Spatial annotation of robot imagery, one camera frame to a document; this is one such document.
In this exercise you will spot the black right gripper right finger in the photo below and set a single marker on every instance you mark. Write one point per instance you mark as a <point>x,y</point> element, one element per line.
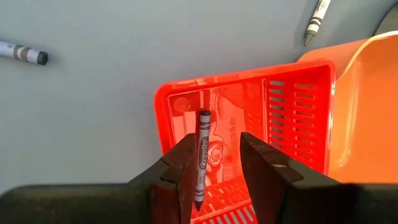
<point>311,205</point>

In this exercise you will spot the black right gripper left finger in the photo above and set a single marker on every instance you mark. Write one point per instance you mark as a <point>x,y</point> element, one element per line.
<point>124,205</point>

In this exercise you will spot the dark grey crayon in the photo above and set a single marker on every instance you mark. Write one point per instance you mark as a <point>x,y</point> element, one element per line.
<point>203,130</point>

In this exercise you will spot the blue-grey crayon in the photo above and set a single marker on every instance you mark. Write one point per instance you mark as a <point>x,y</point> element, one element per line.
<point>25,53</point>

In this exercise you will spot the white-wrapped grey crayon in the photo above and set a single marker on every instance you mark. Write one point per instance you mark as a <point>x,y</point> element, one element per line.
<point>317,18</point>

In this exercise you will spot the orange plastic bin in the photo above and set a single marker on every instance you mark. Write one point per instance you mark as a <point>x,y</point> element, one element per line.
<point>367,109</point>

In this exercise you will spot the red slotted plastic basket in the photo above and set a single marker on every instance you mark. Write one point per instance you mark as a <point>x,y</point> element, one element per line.
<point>298,74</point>

